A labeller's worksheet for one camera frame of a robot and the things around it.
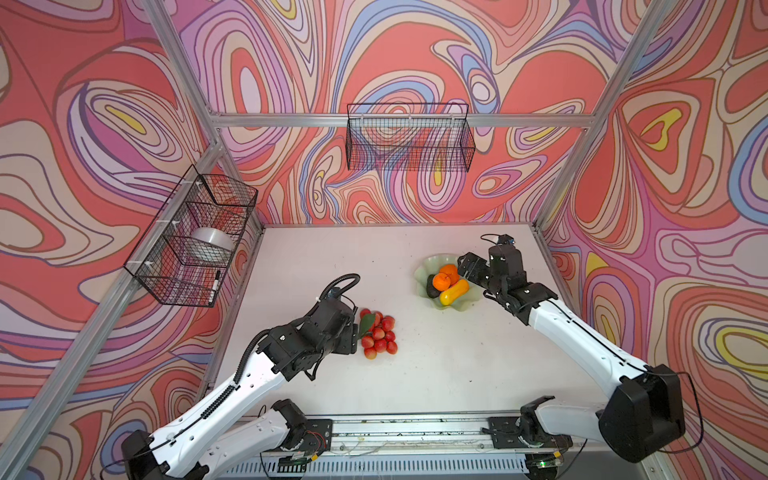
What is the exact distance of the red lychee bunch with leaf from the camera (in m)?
0.86

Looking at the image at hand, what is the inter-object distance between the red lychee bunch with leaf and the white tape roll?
0.41 metres

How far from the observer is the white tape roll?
71cm
